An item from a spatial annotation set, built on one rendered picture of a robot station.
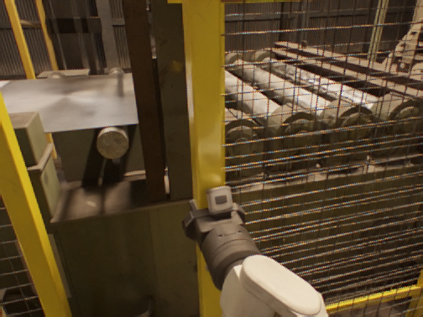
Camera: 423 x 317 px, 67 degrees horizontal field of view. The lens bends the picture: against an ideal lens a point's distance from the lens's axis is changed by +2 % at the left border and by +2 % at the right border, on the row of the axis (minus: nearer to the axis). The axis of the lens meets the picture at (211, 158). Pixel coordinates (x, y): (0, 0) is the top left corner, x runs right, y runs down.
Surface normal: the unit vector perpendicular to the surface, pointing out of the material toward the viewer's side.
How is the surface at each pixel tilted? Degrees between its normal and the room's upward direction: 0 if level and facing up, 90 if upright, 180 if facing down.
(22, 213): 90
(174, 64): 90
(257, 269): 19
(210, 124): 90
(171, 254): 90
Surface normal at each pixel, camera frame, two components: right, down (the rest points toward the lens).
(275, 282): 0.29, -0.90
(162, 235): 0.25, 0.43
